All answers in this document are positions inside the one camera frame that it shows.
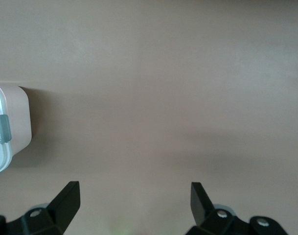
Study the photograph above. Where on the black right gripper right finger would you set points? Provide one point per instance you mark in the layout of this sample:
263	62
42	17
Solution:
212	220

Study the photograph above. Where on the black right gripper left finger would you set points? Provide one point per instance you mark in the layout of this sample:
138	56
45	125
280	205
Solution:
53	218

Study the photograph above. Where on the grey lid latch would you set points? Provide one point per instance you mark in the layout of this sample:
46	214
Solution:
0	127

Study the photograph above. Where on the translucent plastic storage box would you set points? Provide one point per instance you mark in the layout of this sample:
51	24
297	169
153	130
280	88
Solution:
19	117

